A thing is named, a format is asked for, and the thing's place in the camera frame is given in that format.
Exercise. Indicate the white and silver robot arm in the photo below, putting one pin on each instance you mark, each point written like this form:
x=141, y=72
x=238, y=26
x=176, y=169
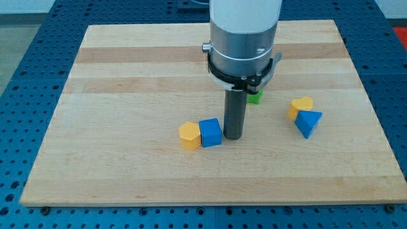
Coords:
x=242, y=34

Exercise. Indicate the blue cube block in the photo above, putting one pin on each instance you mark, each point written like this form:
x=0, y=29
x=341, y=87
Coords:
x=211, y=134

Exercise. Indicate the yellow heart block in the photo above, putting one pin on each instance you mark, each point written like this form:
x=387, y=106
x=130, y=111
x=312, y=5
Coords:
x=303, y=104

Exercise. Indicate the yellow pentagon block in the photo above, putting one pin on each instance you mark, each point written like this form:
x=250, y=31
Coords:
x=190, y=135

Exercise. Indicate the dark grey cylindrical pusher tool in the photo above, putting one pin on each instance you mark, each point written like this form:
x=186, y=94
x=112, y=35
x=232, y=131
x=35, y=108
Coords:
x=234, y=114

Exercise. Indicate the green star block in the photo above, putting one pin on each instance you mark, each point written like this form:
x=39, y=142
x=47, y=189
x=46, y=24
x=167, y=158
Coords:
x=255, y=98

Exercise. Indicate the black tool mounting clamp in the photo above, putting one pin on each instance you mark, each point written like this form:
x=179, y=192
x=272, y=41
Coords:
x=248, y=84

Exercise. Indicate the light wooden board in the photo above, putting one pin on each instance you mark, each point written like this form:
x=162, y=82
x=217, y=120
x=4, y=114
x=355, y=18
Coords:
x=113, y=139

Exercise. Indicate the blue triangular prism block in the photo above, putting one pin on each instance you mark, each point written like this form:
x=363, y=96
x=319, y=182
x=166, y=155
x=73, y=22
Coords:
x=306, y=122

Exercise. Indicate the red object at right edge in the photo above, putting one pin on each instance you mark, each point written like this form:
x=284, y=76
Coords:
x=401, y=33

